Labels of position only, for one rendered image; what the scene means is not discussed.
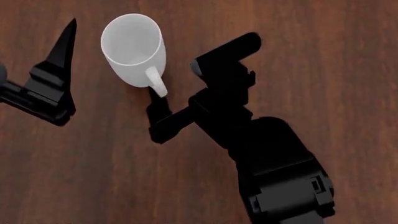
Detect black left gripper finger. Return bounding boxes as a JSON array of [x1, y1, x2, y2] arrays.
[[23, 17, 78, 118]]

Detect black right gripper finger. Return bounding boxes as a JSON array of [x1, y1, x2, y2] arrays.
[[146, 86, 174, 127]]

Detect white ceramic mug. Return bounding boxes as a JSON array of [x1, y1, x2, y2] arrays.
[[99, 13, 169, 98]]

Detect black right gripper camera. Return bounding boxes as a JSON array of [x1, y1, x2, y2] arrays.
[[190, 32, 262, 90]]

